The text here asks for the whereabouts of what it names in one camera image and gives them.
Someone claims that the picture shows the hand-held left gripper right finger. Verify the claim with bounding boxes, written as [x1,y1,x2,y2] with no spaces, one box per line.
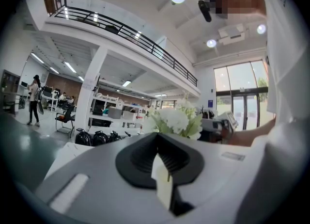
[156,132,205,187]

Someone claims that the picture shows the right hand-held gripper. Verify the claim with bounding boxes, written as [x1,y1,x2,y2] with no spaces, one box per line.
[201,111,239,144]

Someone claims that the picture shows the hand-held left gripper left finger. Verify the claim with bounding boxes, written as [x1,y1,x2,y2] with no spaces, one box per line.
[115,132,159,190]

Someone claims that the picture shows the white flowers with green leaves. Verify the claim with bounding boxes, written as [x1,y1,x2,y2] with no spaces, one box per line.
[142,91,204,141]

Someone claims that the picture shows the person's right forearm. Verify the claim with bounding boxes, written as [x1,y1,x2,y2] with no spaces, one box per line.
[229,117,277,147]

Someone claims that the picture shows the glass entrance door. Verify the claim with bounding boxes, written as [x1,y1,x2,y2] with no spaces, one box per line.
[216,87,269,131]

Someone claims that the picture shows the black backpack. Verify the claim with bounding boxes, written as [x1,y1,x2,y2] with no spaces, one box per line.
[75,128,93,146]
[93,130,109,146]
[107,130,123,143]

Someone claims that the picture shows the white shelving unit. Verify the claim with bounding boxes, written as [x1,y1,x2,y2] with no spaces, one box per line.
[87,77,152,135]

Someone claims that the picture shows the grey storage box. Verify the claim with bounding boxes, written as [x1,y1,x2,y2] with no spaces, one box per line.
[108,107,123,120]

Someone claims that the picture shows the black office chair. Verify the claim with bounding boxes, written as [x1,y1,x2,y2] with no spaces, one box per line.
[55,105,76,138]

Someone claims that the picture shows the person's white shirt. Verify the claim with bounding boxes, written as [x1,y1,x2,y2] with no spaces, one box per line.
[256,0,310,151]

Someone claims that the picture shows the white ceiling air conditioner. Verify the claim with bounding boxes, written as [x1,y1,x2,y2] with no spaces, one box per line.
[217,23,246,46]

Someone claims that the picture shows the white office desk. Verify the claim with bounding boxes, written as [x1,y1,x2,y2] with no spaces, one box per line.
[40,89,60,112]

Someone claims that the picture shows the black balcony railing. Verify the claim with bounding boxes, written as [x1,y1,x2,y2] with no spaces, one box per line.
[41,0,198,87]

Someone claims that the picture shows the black head-worn camera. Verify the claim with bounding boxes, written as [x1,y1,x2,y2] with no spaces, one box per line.
[198,0,216,23]

